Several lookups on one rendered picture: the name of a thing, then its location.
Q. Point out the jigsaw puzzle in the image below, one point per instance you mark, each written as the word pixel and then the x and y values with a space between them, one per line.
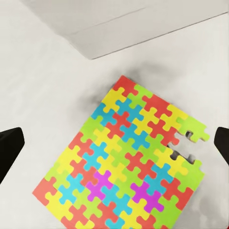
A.
pixel 117 172

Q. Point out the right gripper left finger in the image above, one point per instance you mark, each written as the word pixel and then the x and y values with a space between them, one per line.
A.
pixel 11 143

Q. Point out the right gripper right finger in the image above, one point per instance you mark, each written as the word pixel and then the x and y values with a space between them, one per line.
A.
pixel 221 141

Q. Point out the desk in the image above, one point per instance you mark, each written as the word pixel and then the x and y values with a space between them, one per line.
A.
pixel 49 90

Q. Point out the toy box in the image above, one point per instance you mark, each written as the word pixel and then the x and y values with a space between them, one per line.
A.
pixel 99 27

